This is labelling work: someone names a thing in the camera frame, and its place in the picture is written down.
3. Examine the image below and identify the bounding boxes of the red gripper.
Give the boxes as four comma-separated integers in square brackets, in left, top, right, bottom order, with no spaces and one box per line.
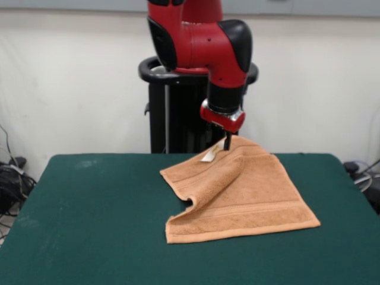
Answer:
[199,99,246,151]

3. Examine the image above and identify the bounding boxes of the black cable tangle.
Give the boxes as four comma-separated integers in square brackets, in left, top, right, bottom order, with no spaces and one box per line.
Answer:
[0,124,38,241]
[351,159,380,214]

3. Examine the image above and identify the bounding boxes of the dark green table cloth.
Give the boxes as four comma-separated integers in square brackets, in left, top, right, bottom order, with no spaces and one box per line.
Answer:
[0,153,380,285]

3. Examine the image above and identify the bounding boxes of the orange-brown towel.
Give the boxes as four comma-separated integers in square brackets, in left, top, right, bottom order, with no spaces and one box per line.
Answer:
[159,135,322,245]

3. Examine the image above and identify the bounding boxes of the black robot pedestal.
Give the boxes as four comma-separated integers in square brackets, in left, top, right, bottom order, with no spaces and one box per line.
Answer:
[138,54,259,154]

